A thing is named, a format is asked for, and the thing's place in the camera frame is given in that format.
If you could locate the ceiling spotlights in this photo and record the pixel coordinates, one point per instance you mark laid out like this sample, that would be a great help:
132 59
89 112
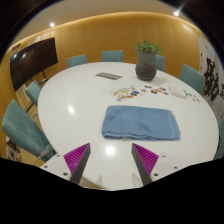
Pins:
52 24

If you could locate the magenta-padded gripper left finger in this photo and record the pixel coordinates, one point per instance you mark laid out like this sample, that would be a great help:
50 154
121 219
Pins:
76 159

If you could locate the white flat box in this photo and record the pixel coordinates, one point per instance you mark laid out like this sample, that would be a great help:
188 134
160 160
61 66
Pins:
177 92

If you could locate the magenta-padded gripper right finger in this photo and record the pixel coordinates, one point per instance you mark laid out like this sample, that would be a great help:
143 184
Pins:
146 159

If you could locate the small colourful sticker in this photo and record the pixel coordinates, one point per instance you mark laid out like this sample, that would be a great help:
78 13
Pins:
165 93
160 89
147 86
154 91

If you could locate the black television screen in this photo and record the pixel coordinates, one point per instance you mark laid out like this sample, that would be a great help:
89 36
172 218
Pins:
31 61

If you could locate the sheet of colourful stickers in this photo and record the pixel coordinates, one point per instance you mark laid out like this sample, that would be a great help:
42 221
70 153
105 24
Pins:
126 93

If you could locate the teal chairs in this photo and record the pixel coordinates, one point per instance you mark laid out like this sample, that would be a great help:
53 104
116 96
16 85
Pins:
20 126

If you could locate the potted plant in grey pot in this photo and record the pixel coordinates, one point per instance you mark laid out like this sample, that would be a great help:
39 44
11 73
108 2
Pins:
146 65

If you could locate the white calligraphy banner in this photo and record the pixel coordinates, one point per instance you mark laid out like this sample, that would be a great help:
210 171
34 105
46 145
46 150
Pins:
211 76

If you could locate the blue towel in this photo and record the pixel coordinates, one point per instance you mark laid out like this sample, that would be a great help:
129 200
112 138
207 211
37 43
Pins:
140 122

